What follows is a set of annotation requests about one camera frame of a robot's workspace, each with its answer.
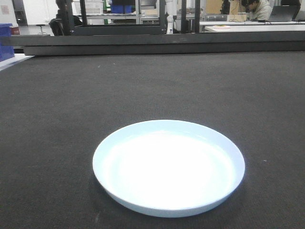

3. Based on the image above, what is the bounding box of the light blue round tray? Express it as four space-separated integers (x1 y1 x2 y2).
92 120 245 218

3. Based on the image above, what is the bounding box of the black office chair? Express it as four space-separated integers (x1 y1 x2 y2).
49 19 64 36

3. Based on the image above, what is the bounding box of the seated person in hoodie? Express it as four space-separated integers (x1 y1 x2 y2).
241 0 272 21

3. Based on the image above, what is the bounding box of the white work table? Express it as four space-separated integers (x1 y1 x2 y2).
200 21 305 32

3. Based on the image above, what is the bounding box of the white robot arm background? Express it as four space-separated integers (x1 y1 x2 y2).
165 0 177 34

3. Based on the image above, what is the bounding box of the black laptop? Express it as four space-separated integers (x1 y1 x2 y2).
268 5 299 22

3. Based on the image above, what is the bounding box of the black metal frame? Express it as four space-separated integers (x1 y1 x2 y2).
8 0 305 56

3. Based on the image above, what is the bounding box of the blue plastic bin far left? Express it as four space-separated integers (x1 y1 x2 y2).
0 23 15 62

